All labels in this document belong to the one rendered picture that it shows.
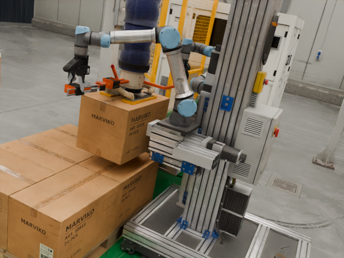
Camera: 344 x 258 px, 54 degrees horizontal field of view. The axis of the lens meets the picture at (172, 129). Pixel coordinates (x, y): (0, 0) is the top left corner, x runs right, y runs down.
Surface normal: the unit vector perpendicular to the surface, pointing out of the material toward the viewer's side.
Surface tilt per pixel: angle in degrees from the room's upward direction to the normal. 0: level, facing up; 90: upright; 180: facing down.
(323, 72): 90
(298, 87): 90
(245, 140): 90
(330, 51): 90
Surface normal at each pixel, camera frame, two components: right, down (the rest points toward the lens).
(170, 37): 0.05, 0.22
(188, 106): 0.11, 0.46
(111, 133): -0.44, 0.22
